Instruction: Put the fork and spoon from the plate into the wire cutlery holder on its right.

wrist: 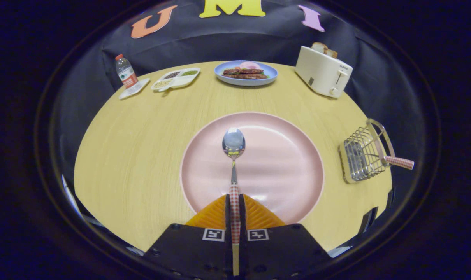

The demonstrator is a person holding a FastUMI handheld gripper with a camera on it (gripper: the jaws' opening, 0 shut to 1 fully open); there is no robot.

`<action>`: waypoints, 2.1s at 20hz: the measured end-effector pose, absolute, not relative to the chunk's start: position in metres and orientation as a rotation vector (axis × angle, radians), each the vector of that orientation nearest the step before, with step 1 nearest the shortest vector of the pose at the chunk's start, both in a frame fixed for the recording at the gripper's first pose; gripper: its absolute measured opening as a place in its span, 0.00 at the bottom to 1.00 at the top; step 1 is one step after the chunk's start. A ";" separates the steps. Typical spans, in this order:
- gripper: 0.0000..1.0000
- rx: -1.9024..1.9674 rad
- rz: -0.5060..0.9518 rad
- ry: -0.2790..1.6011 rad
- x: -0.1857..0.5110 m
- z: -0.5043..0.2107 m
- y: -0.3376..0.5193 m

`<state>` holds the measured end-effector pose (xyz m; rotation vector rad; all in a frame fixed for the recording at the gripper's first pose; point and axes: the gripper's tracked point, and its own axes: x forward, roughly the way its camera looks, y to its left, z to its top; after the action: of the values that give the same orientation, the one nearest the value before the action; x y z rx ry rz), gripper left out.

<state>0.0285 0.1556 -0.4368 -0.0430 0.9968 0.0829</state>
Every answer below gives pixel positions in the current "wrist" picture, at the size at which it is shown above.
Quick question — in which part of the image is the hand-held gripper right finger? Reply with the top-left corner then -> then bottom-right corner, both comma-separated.
234,193 -> 331,280

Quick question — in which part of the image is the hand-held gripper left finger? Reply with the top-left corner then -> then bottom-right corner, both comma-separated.
142,193 -> 236,280

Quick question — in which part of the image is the spoon with red checked handle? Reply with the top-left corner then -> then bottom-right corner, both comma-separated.
222,128 -> 246,245

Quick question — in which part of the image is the fork with red checked handle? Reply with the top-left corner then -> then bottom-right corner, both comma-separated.
376,154 -> 415,170

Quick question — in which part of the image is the pink plate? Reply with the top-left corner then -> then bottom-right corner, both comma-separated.
180,112 -> 325,225

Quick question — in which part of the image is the metal cutlery basket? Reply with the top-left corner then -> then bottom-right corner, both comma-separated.
338,119 -> 395,184

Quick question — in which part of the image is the brown bacon strip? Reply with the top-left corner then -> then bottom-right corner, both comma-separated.
223,68 -> 264,75
225,73 -> 268,80

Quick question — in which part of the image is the blue plate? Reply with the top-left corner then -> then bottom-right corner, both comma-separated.
214,60 -> 278,86

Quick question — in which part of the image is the white divided condiment dish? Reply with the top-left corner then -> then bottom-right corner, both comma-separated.
151,68 -> 201,93

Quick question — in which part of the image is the small white square coaster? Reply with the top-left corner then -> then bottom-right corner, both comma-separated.
119,78 -> 151,100

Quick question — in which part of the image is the white flat panel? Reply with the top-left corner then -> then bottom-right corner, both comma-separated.
62,175 -> 83,218

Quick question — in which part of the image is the white toaster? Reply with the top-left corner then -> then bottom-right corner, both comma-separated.
295,45 -> 353,99

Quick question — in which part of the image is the clear water bottle red label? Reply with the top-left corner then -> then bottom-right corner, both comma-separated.
115,54 -> 139,89

